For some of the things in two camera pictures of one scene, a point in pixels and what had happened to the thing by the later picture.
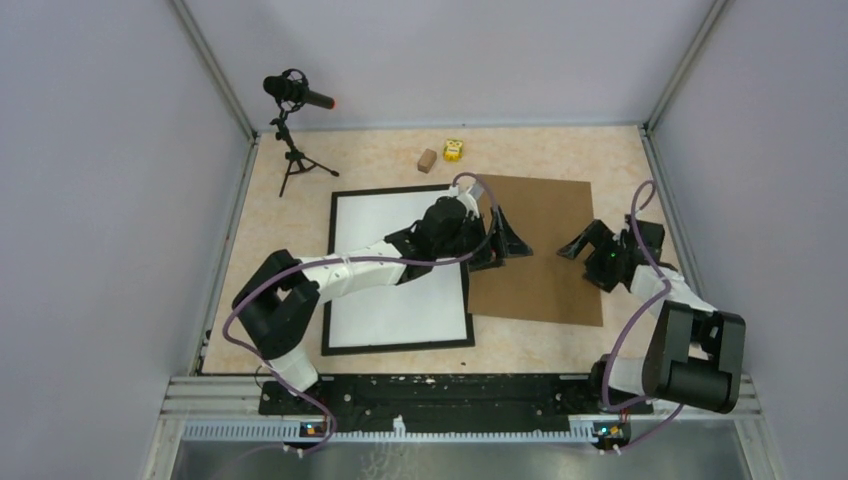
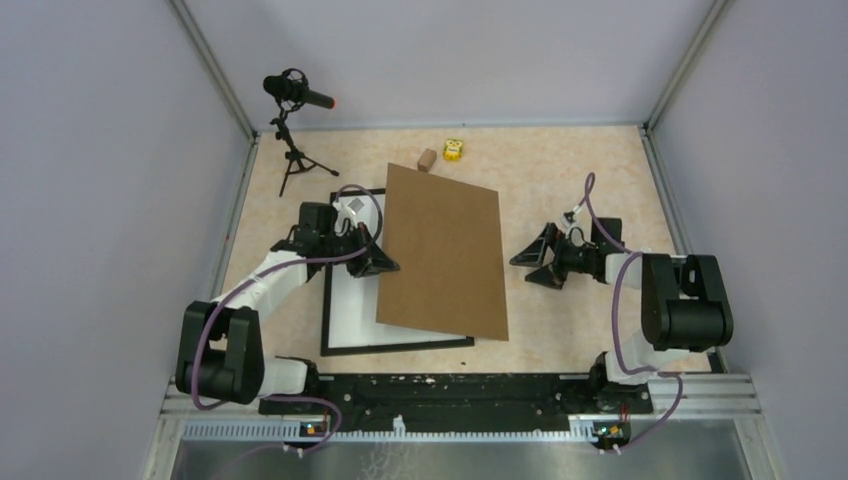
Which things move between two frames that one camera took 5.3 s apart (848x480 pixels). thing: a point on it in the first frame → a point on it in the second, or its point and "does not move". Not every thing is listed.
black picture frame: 367,349 does not move
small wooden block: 427,160 does not move
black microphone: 291,91 does not move
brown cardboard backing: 544,285 → 445,238
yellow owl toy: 453,150 does not move
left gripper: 505,244 → 371,262
